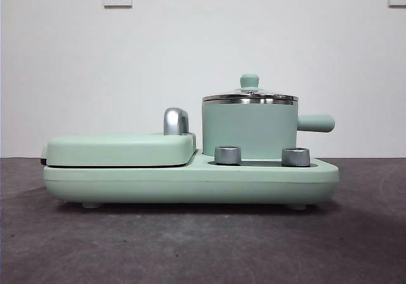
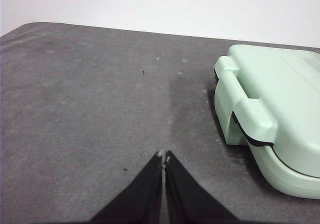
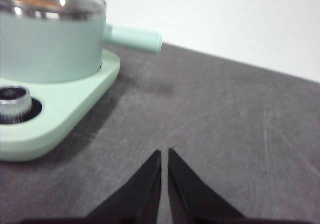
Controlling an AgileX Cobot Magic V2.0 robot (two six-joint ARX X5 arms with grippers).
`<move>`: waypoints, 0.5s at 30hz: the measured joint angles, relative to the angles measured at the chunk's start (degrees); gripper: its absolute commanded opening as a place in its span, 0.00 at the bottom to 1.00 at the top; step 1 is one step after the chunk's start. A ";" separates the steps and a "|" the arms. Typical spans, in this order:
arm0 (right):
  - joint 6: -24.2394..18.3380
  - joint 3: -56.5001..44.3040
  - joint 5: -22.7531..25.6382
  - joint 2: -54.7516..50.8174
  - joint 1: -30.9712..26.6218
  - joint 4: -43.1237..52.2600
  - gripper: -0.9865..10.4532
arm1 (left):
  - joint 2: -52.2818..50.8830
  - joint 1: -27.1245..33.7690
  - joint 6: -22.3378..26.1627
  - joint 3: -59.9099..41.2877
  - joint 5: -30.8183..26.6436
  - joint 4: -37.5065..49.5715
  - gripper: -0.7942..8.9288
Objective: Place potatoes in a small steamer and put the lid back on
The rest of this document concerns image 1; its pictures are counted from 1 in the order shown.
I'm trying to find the glass lid with green knob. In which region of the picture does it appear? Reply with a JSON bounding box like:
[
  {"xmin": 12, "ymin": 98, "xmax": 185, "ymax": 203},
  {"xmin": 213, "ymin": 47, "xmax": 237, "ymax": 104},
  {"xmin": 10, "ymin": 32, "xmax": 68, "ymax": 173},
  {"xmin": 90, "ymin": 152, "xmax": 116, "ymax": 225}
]
[{"xmin": 202, "ymin": 73, "xmax": 299, "ymax": 105}]

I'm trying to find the silver control knob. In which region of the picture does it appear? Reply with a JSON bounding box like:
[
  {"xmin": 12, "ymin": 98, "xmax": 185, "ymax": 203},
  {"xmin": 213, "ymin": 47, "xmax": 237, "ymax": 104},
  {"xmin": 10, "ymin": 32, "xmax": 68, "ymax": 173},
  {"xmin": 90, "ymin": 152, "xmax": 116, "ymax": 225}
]
[
  {"xmin": 281, "ymin": 146, "xmax": 311, "ymax": 167},
  {"xmin": 214, "ymin": 145, "xmax": 242, "ymax": 165}
]

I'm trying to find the green breakfast machine base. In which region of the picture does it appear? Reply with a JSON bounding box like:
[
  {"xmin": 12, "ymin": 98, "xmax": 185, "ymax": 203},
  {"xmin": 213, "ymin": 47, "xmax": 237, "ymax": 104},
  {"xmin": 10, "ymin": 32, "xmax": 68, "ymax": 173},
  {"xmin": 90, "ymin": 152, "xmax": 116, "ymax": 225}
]
[{"xmin": 43, "ymin": 147, "xmax": 340, "ymax": 210}]

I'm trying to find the green pot with handle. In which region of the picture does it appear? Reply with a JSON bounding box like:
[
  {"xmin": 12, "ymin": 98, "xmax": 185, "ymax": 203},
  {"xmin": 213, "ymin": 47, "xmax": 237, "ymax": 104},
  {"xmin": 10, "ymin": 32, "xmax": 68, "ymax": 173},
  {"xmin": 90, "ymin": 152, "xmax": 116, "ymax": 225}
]
[{"xmin": 201, "ymin": 95, "xmax": 336, "ymax": 160}]

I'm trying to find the green grill lid chrome handle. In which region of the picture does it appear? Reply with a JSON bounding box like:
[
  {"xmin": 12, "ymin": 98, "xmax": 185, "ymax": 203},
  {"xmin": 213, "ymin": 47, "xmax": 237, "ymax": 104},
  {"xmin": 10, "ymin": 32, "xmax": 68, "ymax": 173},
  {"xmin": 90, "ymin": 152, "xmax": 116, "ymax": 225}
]
[{"xmin": 40, "ymin": 106, "xmax": 197, "ymax": 167}]

